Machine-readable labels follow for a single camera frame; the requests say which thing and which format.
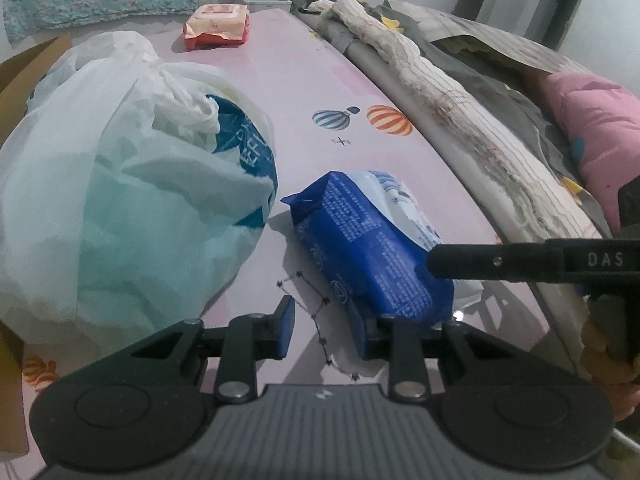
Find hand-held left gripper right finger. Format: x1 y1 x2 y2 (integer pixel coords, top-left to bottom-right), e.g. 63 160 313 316
347 300 531 403

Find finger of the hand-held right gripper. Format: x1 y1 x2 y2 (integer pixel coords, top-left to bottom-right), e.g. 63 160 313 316
427 241 568 281

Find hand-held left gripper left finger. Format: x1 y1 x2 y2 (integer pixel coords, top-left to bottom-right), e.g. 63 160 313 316
129 295 297 403

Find blue tissue pack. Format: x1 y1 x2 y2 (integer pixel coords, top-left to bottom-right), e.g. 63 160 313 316
280 170 486 376

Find brown cardboard box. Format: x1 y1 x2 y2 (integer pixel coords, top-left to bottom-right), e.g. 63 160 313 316
0 35 73 456

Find person's right hand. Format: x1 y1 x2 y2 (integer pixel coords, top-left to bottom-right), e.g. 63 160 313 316
580 310 640 423

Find cream knitted blanket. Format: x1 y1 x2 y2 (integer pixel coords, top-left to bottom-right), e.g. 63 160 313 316
307 0 601 241

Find white plastic bag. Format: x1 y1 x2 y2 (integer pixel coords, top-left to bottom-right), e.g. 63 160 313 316
0 31 278 346

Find grey quilt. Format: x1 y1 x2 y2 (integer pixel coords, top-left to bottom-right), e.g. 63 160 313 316
365 0 640 241

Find pink wet wipes pack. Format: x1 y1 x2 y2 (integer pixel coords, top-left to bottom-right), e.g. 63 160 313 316
182 4 252 52

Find white water dispenser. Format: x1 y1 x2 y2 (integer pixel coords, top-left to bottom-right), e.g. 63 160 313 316
232 0 293 13

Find grey metal post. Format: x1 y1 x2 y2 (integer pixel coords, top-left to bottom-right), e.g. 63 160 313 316
452 0 591 51

